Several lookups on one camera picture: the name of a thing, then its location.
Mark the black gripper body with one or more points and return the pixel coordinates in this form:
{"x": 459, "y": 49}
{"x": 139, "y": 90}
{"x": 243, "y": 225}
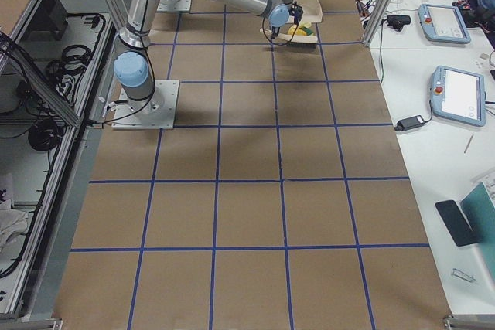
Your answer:
{"x": 275, "y": 31}

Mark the beige plastic dustpan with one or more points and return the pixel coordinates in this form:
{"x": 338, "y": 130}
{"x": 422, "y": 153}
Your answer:
{"x": 312, "y": 11}

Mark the green yellow sponge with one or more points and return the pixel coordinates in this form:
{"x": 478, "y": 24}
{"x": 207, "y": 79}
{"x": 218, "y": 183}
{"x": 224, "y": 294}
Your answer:
{"x": 306, "y": 31}

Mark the yellow potato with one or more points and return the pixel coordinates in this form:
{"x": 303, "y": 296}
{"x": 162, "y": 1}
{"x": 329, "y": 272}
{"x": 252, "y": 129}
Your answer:
{"x": 294, "y": 30}

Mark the beige hand brush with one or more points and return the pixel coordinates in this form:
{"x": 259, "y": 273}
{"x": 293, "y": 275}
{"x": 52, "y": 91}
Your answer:
{"x": 293, "y": 40}

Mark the black webcam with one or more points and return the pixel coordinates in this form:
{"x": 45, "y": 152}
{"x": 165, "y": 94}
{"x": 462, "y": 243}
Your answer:
{"x": 397, "y": 22}

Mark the upper teach pendant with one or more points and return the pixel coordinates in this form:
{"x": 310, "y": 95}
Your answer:
{"x": 442, "y": 23}

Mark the teach pendant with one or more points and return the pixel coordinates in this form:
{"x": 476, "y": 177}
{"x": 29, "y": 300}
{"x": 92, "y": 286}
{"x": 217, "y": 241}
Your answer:
{"x": 458, "y": 95}
{"x": 442, "y": 23}

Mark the black power adapter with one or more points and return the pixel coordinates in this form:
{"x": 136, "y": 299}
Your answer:
{"x": 410, "y": 123}

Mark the lower teach pendant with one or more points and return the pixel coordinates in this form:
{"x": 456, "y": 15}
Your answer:
{"x": 458, "y": 95}

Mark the grey pen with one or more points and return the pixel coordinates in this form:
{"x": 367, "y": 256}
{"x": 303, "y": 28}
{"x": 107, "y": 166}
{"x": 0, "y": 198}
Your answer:
{"x": 468, "y": 144}

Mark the black smartphone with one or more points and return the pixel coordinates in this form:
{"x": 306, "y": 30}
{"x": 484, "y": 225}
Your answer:
{"x": 456, "y": 224}

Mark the green notebook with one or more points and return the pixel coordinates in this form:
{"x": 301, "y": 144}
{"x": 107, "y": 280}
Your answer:
{"x": 478, "y": 208}

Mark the white cloth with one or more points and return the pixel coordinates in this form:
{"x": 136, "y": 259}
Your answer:
{"x": 13, "y": 221}

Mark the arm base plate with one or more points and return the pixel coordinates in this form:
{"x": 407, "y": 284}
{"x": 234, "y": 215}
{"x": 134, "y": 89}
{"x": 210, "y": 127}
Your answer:
{"x": 159, "y": 113}
{"x": 174, "y": 6}

